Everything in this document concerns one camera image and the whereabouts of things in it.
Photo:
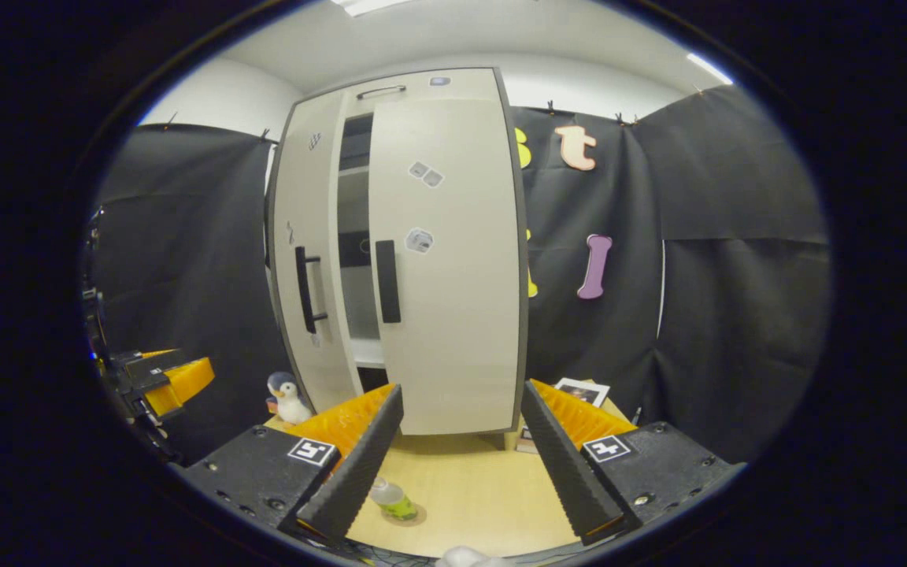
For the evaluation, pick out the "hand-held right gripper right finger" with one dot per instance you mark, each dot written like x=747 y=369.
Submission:
x=568 y=472

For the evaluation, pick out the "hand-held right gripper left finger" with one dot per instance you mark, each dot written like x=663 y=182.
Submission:
x=359 y=472

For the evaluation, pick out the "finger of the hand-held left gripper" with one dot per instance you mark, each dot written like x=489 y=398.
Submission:
x=146 y=356
x=182 y=382

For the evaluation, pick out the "green label plastic bottle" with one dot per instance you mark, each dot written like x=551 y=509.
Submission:
x=394 y=502

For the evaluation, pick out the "round brown coaster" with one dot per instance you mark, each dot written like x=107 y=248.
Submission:
x=420 y=517

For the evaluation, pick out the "white cabinet door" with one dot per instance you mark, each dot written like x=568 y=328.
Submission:
x=300 y=181
x=461 y=315

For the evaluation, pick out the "white cabinet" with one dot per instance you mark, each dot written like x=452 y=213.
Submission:
x=359 y=307

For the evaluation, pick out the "penguin plush toy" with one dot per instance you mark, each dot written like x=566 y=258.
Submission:
x=290 y=402

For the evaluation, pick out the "black backdrop cloth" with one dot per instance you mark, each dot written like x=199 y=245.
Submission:
x=737 y=331

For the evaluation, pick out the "long ceiling light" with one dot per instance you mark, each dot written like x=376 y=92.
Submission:
x=367 y=5

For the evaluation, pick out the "small ceiling light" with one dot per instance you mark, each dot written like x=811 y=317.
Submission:
x=709 y=68

